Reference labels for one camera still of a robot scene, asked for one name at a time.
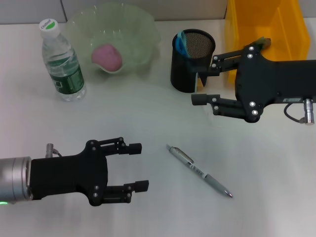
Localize green translucent fruit bowl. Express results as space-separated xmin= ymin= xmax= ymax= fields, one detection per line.
xmin=64 ymin=2 xmax=162 ymax=76

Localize right arm connector cable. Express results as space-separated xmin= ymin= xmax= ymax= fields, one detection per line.
xmin=283 ymin=97 xmax=315 ymax=125

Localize arm connector cable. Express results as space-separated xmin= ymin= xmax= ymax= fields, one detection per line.
xmin=45 ymin=142 xmax=63 ymax=158
xmin=283 ymin=97 xmax=315 ymax=125

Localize silver ballpoint pen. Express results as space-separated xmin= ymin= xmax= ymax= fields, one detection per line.
xmin=165 ymin=144 xmax=234 ymax=198

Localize clear water bottle green label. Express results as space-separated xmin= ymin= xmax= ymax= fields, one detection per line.
xmin=39 ymin=18 xmax=88 ymax=103

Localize black mesh pen holder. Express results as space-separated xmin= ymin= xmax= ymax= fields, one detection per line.
xmin=170 ymin=29 xmax=216 ymax=94

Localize blue scissors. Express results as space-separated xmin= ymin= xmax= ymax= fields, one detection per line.
xmin=174 ymin=30 xmax=191 ymax=59

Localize green silver plastic wrapper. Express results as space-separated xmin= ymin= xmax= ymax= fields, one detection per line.
xmin=243 ymin=36 xmax=273 ymax=51

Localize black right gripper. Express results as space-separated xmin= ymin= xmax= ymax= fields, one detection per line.
xmin=191 ymin=45 xmax=316 ymax=123

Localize yellow plastic bin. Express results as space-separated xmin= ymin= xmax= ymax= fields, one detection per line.
xmin=224 ymin=0 xmax=312 ymax=84

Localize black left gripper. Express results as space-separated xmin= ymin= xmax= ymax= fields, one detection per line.
xmin=30 ymin=136 xmax=150 ymax=207

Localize transparent plastic ruler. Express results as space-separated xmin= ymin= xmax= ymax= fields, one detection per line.
xmin=194 ymin=71 xmax=209 ymax=91

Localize left arm connector cable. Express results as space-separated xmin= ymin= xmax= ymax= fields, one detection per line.
xmin=45 ymin=142 xmax=63 ymax=158

